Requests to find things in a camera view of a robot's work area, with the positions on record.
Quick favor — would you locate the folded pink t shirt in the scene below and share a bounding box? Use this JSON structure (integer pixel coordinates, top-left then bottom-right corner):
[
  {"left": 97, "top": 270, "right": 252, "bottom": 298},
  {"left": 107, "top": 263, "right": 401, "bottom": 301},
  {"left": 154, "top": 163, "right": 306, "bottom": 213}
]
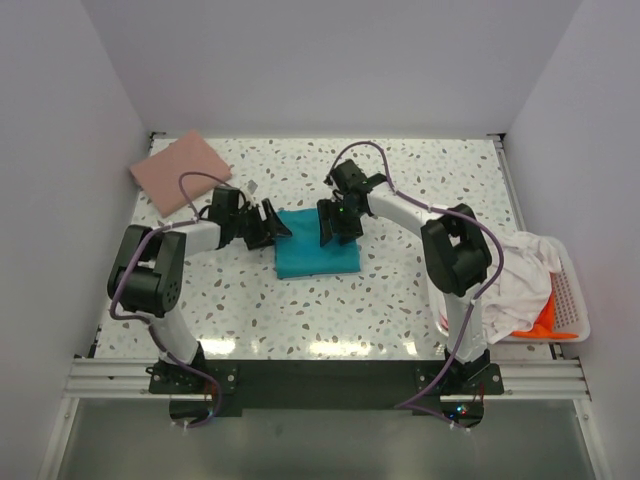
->
[{"left": 129, "top": 130, "right": 232, "bottom": 218}]

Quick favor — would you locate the white plastic basket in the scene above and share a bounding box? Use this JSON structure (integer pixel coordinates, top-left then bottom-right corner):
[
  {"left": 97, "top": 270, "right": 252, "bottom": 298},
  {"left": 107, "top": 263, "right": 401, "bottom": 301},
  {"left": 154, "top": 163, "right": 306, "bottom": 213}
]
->
[{"left": 429, "top": 234, "right": 592, "bottom": 347}]

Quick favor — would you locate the teal t shirt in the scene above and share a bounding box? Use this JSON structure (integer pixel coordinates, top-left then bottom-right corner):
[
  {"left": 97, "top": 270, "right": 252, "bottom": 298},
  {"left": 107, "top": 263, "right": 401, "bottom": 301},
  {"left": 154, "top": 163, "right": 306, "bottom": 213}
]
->
[{"left": 275, "top": 208, "right": 361, "bottom": 279}]

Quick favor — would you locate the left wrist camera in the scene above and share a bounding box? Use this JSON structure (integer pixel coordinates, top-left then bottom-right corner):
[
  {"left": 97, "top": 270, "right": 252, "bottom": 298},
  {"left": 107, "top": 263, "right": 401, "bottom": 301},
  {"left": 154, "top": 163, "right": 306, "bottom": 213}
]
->
[{"left": 244, "top": 180, "right": 258, "bottom": 195}]

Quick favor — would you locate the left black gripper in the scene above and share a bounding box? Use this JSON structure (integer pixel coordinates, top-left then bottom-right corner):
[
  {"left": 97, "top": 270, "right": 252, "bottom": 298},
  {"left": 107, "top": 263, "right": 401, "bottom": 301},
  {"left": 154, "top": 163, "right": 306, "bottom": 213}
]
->
[{"left": 230, "top": 199, "right": 291, "bottom": 251}]

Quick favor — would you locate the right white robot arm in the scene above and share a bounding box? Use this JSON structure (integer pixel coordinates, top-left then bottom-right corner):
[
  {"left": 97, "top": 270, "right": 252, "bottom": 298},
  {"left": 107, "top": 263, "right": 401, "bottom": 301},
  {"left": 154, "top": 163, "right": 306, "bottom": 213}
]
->
[{"left": 317, "top": 160, "right": 492, "bottom": 393}]

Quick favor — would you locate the orange t shirt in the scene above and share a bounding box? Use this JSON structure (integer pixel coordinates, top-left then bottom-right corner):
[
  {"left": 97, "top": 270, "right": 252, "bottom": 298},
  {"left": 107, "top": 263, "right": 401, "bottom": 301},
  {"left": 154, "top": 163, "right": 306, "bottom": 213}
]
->
[{"left": 510, "top": 273, "right": 555, "bottom": 339}]

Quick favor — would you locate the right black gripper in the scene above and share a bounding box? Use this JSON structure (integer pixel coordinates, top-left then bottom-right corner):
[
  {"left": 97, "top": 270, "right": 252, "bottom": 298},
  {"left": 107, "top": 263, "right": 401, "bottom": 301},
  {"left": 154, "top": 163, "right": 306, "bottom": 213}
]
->
[{"left": 317, "top": 197, "right": 365, "bottom": 246}]

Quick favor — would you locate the aluminium front rail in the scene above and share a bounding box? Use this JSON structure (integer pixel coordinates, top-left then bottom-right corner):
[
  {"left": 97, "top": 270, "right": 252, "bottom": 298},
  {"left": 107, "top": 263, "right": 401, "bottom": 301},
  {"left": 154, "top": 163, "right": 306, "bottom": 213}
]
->
[{"left": 63, "top": 359, "right": 590, "bottom": 401}]

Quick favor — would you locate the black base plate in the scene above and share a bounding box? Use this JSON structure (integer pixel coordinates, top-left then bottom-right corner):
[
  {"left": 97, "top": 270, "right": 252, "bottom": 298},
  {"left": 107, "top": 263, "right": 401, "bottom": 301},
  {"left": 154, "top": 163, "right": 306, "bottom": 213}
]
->
[{"left": 146, "top": 358, "right": 505, "bottom": 428}]

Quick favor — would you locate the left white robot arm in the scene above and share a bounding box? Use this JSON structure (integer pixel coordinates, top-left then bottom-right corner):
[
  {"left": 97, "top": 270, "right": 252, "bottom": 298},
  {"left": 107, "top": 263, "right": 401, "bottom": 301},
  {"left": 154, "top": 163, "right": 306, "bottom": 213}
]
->
[{"left": 107, "top": 185, "right": 293, "bottom": 392}]

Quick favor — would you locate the white t shirt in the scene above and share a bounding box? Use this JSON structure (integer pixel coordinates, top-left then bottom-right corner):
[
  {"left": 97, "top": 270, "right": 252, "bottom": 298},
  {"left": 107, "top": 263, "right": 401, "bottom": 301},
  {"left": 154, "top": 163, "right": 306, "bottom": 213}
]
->
[{"left": 481, "top": 231, "right": 562, "bottom": 344}]

